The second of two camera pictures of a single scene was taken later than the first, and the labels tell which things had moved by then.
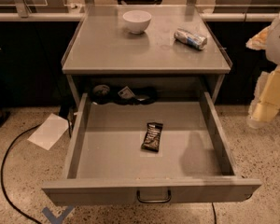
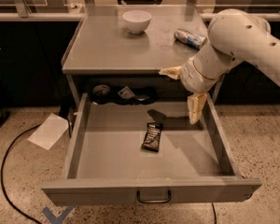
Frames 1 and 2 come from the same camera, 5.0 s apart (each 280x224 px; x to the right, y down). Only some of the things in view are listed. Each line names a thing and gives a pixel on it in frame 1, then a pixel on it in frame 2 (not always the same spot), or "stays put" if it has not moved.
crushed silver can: [195, 41] stays put
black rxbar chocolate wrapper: [151, 137] stays put
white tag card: [126, 92] stays put
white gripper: [279, 44] → [191, 77]
